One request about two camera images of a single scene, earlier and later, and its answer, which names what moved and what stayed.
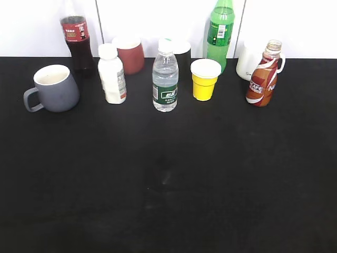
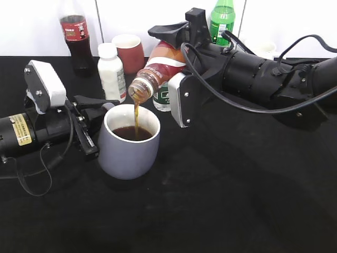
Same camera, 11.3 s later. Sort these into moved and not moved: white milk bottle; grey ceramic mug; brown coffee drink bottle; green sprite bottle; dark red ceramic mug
Moved: grey ceramic mug; brown coffee drink bottle
Not moved: dark red ceramic mug; white milk bottle; green sprite bottle
